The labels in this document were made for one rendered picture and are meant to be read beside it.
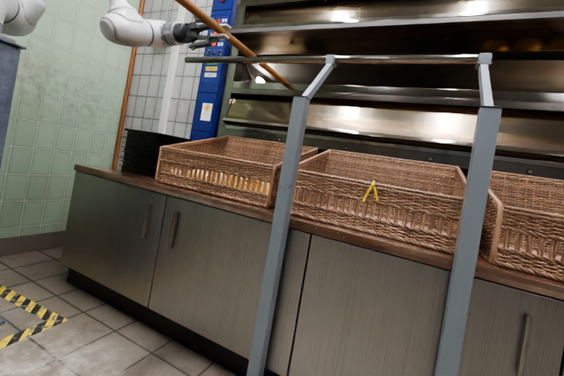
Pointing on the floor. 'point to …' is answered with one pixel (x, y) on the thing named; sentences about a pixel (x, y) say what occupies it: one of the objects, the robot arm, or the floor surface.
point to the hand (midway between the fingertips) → (221, 31)
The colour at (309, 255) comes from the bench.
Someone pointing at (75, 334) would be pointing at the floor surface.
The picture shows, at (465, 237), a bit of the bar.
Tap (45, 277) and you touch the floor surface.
